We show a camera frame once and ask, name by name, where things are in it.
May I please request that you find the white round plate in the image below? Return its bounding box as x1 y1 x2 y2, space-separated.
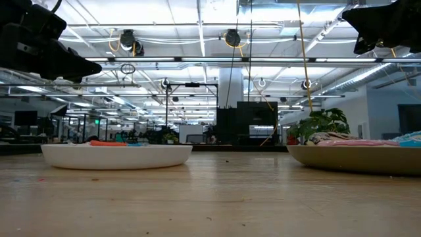
41 144 193 171

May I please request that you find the small green plant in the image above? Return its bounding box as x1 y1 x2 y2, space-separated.
162 133 179 145

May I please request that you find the large pink frosted donut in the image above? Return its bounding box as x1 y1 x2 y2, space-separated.
316 139 401 147

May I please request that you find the black frame stand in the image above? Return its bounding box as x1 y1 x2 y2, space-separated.
164 82 219 128

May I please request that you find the black ceiling cable reel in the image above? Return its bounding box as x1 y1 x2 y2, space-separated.
118 28 137 50
225 28 242 47

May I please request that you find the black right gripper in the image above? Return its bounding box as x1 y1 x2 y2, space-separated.
341 0 421 55

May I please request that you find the black monitor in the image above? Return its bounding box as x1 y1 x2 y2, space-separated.
13 110 38 126

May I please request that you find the green leafy plant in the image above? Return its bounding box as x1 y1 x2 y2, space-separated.
285 107 351 145

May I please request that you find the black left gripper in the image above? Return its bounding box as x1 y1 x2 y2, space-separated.
0 0 103 84

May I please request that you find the white building column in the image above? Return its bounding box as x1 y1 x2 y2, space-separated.
218 68 245 109

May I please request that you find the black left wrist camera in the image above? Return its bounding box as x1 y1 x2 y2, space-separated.
18 3 68 42

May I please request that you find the yellow hanging cable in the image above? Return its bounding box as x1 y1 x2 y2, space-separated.
295 0 314 113

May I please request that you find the grey round plate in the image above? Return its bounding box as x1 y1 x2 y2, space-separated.
286 144 421 176

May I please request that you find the large blue donut white zigzag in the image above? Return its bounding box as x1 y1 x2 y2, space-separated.
391 130 421 147

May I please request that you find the small red frosted donut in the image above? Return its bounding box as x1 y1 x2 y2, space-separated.
89 140 128 147

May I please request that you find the small chocolate sprinkle donut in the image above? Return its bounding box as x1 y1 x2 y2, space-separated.
307 132 361 146

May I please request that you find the black equipment cabinet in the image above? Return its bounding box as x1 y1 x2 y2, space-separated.
216 101 279 146

